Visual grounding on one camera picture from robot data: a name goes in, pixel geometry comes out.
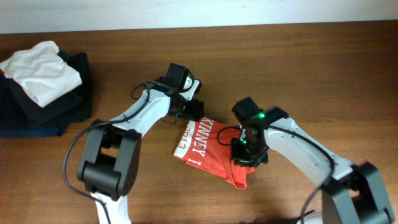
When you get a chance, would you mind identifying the red t-shirt with white print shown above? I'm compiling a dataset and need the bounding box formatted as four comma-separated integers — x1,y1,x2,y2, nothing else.
174,117,254,189

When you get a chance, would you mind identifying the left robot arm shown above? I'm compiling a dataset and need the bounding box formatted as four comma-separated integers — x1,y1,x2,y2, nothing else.
77,63,204,223

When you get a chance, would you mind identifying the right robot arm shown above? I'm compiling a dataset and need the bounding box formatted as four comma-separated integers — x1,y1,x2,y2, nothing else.
231,97,396,223

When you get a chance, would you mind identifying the white folded garment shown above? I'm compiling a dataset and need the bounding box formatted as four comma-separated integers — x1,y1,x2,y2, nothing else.
1,41,82,108

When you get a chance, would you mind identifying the dark navy folded garment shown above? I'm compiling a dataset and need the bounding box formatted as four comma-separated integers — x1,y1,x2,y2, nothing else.
1,75,68,138

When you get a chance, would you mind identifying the black folded garment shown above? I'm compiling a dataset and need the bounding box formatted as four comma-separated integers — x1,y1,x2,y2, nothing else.
6,52,93,126

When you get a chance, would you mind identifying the right black cable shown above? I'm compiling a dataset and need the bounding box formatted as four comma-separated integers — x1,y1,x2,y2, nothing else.
216,124,336,224

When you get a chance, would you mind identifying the black cable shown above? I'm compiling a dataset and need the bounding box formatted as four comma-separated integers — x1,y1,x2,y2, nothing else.
216,124,336,224
62,70,197,224

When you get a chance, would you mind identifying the left black cable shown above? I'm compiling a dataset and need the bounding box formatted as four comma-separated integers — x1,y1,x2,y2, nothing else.
62,70,197,224

